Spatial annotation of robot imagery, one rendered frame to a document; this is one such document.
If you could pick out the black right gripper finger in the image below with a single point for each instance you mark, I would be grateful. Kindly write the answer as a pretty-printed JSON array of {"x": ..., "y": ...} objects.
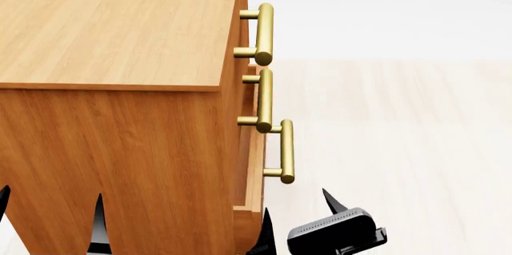
[
  {"x": 334, "y": 204},
  {"x": 267, "y": 237}
]

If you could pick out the grey gripper camera box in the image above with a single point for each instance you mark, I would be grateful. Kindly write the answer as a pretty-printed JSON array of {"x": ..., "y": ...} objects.
[{"x": 332, "y": 231}]

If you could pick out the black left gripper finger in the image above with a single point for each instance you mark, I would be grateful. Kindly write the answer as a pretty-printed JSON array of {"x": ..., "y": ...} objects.
[
  {"x": 4, "y": 199},
  {"x": 100, "y": 228}
]

